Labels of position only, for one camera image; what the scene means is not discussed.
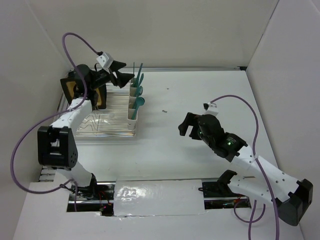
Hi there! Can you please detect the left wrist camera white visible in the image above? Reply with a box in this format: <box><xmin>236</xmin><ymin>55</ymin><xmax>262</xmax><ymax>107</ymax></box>
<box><xmin>96</xmin><ymin>51</ymin><xmax>114</xmax><ymax>69</ymax></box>

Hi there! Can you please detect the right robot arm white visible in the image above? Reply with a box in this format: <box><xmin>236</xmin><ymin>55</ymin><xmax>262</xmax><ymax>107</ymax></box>
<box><xmin>116</xmin><ymin>69</ymin><xmax>313</xmax><ymax>226</ymax></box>

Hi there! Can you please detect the metal wire dish rack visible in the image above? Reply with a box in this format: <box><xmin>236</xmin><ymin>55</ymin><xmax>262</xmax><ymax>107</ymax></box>
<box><xmin>74</xmin><ymin>83</ymin><xmax>137</xmax><ymax>141</ymax></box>

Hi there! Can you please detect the cream utensil holder near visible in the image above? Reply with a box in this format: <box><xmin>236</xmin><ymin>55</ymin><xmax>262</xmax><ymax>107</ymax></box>
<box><xmin>127</xmin><ymin>102</ymin><xmax>137</xmax><ymax>131</ymax></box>

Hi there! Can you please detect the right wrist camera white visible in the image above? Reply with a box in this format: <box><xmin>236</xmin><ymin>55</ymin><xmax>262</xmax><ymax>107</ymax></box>
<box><xmin>203</xmin><ymin>102</ymin><xmax>219</xmax><ymax>117</ymax></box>

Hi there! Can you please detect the teal plastic spoon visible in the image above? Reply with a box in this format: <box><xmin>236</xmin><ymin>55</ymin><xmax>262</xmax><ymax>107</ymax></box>
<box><xmin>130</xmin><ymin>99</ymin><xmax>145</xmax><ymax>120</ymax></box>
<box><xmin>130</xmin><ymin>96</ymin><xmax>146</xmax><ymax>120</ymax></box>

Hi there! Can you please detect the cream utensil holder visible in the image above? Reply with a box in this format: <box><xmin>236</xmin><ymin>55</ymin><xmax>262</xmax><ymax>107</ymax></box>
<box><xmin>128</xmin><ymin>79</ymin><xmax>137</xmax><ymax>104</ymax></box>
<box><xmin>127</xmin><ymin>102</ymin><xmax>137</xmax><ymax>131</ymax></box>

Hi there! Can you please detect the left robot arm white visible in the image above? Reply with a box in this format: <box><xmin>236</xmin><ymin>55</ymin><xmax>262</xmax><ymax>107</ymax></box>
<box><xmin>37</xmin><ymin>61</ymin><xmax>135</xmax><ymax>200</ymax></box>

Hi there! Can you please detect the teal plastic knife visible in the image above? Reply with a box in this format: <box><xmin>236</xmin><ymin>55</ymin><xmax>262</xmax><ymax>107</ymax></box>
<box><xmin>137</xmin><ymin>76</ymin><xmax>144</xmax><ymax>87</ymax></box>
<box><xmin>137</xmin><ymin>73</ymin><xmax>144</xmax><ymax>87</ymax></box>

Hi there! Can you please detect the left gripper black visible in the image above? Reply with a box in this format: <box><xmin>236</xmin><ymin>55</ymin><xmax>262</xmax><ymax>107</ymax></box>
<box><xmin>89</xmin><ymin>60</ymin><xmax>135</xmax><ymax>91</ymax></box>

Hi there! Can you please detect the cream utensil holder far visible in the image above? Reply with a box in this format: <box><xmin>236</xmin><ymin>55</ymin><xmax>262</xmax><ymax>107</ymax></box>
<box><xmin>128</xmin><ymin>79</ymin><xmax>137</xmax><ymax>104</ymax></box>

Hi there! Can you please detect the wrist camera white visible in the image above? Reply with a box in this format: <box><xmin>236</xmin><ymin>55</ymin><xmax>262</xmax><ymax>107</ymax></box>
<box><xmin>96</xmin><ymin>51</ymin><xmax>114</xmax><ymax>69</ymax></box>
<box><xmin>203</xmin><ymin>102</ymin><xmax>219</xmax><ymax>117</ymax></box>

